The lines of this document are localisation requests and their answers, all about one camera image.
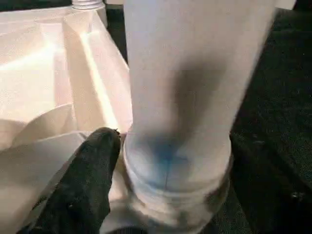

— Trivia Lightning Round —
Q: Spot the white plastic table top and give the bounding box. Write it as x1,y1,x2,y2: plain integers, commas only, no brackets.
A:
0,4,232,234

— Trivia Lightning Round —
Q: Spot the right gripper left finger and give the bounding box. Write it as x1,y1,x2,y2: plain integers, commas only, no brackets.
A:
21,128,122,234

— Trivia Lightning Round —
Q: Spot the black mat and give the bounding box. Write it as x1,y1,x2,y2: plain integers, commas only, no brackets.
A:
0,0,312,234

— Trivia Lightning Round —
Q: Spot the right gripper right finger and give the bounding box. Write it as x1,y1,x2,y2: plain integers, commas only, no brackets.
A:
229,133,312,234

